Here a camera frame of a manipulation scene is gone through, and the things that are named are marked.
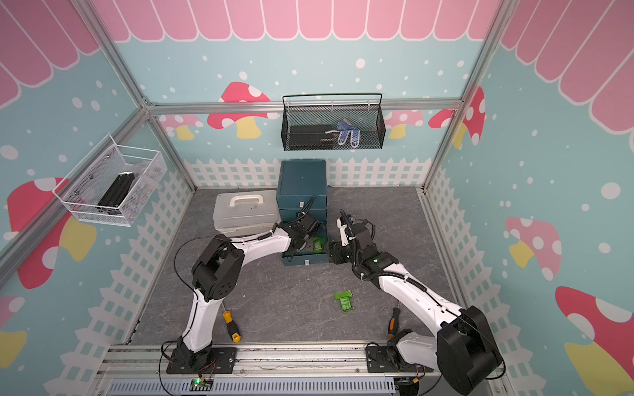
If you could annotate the blue white item in basket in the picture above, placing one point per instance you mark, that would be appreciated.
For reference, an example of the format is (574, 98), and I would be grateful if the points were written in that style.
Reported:
(345, 133)

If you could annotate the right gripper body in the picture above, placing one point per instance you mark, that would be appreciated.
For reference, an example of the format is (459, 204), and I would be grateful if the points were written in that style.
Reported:
(343, 253)

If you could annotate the green cookie pack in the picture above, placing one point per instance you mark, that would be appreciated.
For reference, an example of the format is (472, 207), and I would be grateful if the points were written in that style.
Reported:
(318, 244)
(345, 300)

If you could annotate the black box in white basket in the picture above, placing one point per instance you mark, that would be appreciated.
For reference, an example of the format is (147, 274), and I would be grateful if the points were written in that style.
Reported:
(116, 194)

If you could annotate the black wire wall basket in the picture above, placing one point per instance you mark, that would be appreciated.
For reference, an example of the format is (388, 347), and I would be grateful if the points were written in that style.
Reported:
(364, 110)

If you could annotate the white wire wall basket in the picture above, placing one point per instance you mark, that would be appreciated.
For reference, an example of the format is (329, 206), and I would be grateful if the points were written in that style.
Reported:
(84, 186)

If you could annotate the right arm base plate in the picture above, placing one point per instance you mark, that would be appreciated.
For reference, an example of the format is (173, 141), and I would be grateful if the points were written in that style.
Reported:
(381, 359)

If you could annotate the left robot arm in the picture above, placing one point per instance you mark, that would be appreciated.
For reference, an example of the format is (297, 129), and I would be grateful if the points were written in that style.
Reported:
(216, 272)

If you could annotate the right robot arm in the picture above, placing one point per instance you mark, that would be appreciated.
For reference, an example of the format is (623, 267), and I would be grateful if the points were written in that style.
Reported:
(464, 351)

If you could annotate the green cookie pack front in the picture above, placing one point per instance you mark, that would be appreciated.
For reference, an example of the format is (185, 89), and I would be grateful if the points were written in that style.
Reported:
(318, 244)

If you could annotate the orange black screwdriver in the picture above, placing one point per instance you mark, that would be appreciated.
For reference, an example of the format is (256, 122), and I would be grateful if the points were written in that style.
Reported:
(394, 323)

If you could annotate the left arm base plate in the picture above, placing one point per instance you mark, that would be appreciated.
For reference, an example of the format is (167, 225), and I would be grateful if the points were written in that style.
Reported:
(210, 360)

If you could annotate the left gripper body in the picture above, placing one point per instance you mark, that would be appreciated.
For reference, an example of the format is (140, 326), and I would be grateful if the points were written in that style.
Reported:
(295, 249)

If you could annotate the teal drawer cabinet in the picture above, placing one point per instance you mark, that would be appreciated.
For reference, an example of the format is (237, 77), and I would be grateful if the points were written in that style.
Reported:
(302, 189)

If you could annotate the yellow black screwdriver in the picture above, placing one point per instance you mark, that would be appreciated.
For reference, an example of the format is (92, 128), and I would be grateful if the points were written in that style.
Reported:
(232, 327)

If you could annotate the grey plastic toolbox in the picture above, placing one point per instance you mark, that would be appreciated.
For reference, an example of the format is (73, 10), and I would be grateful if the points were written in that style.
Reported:
(247, 213)

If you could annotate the small green circuit board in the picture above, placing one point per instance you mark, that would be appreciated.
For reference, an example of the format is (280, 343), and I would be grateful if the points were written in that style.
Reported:
(201, 385)

